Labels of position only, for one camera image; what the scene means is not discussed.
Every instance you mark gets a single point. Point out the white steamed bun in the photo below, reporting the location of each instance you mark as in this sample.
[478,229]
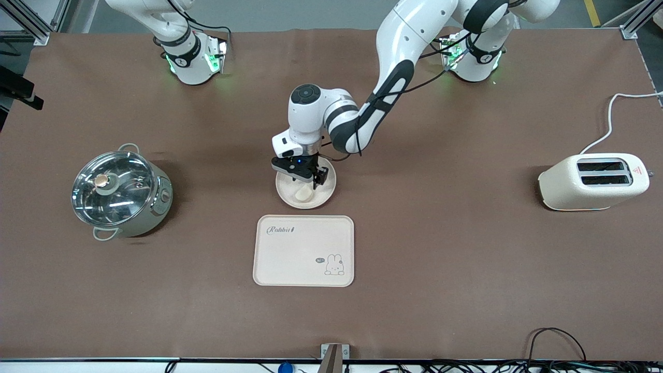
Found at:
[304,194]

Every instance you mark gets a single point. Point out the round cream plate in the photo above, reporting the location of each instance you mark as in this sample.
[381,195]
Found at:
[287,194]

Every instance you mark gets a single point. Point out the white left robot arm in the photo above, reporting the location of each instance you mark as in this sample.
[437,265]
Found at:
[409,36]

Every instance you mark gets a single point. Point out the cream rabbit print tray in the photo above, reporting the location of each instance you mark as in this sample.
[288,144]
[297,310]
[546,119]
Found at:
[305,259]

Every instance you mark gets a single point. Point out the glass pot lid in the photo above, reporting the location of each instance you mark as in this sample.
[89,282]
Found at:
[124,202]

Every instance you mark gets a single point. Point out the pale green electric pot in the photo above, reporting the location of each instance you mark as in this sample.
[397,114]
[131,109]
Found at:
[155,207]

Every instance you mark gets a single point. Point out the small blue object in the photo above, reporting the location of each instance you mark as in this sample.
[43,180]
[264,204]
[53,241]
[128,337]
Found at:
[285,368]

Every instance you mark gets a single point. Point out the cream two-slot toaster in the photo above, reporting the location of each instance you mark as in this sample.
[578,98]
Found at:
[570,186]

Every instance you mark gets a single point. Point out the aluminium frame profile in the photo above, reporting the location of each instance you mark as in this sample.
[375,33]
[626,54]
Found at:
[629,28]
[36,32]

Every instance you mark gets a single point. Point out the metal bracket with post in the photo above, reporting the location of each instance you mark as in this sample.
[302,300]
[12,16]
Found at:
[331,357]

